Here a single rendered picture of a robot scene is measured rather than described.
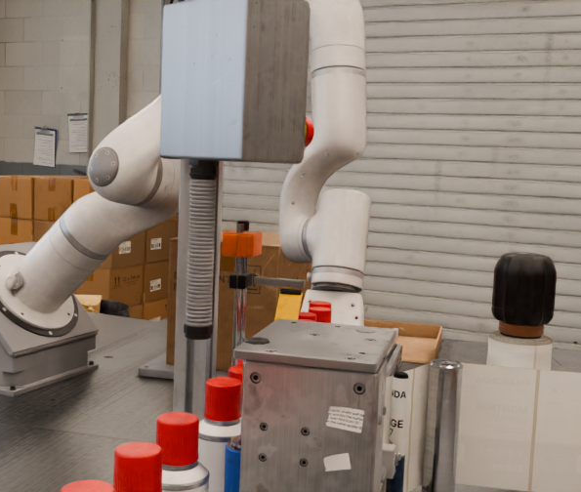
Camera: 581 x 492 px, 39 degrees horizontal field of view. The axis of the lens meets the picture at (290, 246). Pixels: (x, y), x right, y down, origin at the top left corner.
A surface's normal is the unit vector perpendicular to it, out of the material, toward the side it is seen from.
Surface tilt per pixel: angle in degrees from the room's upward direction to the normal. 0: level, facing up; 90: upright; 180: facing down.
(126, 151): 68
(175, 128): 90
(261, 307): 90
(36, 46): 90
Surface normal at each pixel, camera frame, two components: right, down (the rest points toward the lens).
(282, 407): -0.23, 0.09
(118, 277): 0.91, 0.04
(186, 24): -0.75, 0.04
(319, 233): -0.76, -0.24
